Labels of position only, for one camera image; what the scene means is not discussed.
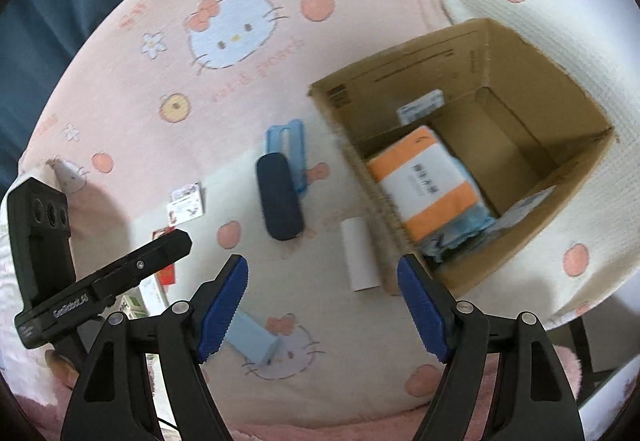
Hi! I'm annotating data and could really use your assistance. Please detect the dark blue cloth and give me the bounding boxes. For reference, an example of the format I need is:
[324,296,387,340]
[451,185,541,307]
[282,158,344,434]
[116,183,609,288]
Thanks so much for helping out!
[0,0,137,172]

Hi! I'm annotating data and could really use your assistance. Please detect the pink cartoon printed blanket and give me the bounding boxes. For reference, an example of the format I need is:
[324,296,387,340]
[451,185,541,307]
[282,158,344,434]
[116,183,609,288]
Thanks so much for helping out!
[0,0,640,417]

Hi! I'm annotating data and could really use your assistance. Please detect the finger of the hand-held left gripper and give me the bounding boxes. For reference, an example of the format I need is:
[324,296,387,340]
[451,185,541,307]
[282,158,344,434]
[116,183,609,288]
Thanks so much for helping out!
[92,228,193,303]

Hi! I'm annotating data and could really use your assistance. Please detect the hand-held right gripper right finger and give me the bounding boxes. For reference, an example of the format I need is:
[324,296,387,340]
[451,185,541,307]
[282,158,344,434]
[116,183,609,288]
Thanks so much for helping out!
[397,255,586,441]

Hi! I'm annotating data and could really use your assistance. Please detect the dark blue glasses case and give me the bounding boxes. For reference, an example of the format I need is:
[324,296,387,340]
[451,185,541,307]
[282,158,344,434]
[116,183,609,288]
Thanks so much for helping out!
[255,152,305,240]

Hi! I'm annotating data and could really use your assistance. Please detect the orange and white tissue pack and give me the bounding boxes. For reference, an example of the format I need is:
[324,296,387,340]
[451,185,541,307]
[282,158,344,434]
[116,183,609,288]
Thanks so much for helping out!
[367,125,482,242]

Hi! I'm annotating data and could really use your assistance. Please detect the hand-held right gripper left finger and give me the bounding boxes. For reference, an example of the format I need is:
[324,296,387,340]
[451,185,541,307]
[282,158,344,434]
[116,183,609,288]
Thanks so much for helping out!
[60,253,250,441]

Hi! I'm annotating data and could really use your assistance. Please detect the red and white small packet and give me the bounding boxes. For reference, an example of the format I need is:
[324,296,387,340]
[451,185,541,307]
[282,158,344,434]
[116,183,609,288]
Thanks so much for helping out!
[139,228,179,317]

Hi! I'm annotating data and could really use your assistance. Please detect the light blue wet wipes pack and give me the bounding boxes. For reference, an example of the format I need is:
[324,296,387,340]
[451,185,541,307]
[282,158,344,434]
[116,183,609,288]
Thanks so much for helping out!
[419,206,498,267]

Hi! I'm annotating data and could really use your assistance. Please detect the small green packet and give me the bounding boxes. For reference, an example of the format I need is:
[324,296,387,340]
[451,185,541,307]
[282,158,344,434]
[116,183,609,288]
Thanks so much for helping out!
[117,296,149,323]

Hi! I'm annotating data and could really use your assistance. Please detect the light blue rectangular box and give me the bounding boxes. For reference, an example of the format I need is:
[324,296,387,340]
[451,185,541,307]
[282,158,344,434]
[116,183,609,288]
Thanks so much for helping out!
[227,308,280,367]

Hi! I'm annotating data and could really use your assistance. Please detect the brown cardboard box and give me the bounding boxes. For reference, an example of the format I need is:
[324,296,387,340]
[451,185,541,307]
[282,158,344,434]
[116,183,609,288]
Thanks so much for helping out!
[306,18,618,297]

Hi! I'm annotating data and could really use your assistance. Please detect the translucent blue plastic holder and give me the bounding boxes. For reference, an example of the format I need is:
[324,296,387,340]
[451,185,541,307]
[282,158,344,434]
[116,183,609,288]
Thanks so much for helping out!
[265,120,307,194]

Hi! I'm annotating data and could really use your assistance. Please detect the small white printed card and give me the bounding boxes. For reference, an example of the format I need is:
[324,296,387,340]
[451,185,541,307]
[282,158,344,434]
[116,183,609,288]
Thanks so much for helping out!
[167,182,204,225]

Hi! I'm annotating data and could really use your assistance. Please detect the white paper roll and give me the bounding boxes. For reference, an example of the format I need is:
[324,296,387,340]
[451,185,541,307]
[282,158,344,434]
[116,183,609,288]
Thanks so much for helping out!
[341,217,381,293]

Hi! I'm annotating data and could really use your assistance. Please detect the person's left hand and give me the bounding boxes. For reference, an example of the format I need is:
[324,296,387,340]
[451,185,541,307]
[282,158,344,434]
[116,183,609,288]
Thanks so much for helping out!
[45,351,81,380]

